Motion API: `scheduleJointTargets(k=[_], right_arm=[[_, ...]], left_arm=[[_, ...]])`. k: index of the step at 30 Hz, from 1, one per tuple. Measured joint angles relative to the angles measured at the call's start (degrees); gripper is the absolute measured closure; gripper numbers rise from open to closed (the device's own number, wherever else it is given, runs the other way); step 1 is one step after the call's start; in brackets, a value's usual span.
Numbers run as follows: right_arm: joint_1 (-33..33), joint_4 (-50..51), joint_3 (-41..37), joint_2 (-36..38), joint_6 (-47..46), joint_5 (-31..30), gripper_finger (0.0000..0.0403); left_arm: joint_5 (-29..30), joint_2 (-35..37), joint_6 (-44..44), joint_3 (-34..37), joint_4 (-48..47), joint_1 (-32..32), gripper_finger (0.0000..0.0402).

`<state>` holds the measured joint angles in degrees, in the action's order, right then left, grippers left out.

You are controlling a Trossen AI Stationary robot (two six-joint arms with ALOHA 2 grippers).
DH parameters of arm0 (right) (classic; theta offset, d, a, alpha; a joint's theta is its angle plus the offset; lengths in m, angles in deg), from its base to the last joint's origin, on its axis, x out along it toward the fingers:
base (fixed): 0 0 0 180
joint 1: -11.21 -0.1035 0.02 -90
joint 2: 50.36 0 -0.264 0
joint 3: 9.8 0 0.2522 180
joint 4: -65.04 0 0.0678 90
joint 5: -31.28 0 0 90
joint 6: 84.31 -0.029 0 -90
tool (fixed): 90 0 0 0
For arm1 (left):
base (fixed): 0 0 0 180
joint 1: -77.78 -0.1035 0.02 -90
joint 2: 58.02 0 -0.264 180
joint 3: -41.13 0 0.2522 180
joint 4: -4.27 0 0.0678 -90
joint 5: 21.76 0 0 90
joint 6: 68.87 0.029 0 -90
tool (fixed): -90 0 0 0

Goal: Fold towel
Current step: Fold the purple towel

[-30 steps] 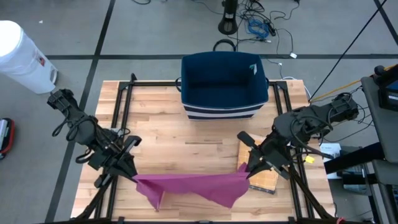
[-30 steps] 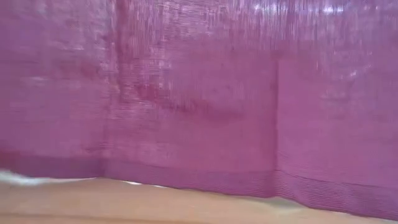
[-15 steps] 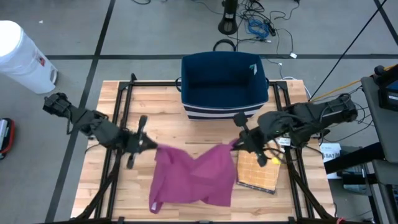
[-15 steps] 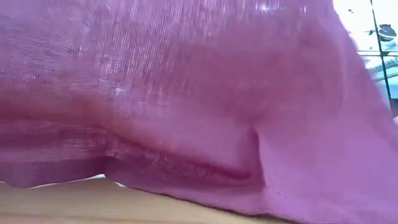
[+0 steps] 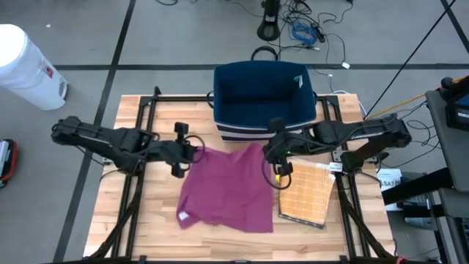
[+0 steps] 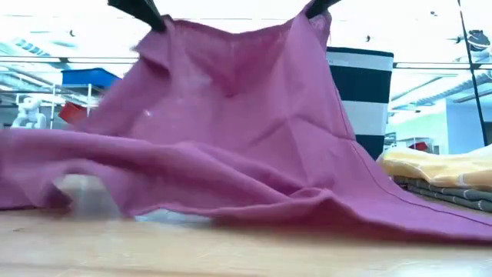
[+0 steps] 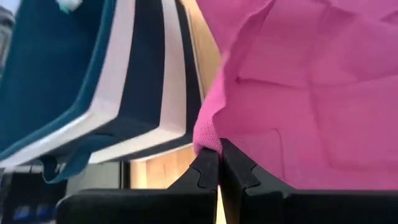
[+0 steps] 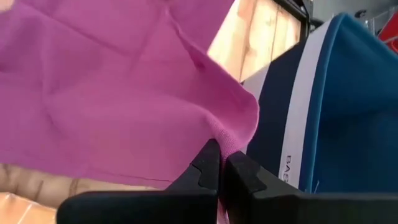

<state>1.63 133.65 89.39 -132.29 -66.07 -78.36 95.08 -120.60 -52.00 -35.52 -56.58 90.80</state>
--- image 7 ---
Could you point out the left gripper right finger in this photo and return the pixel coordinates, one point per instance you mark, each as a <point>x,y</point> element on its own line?
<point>295,208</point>

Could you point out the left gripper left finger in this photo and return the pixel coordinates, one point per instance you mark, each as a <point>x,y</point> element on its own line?
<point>140,208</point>

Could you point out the magenta towel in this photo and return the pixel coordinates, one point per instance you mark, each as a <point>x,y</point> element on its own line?
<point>311,93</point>

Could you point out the navy white striped basket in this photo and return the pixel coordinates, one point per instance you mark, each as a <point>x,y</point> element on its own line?
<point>46,77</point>

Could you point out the black metal table frame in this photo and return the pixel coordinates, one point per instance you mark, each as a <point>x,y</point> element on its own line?
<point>125,175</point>

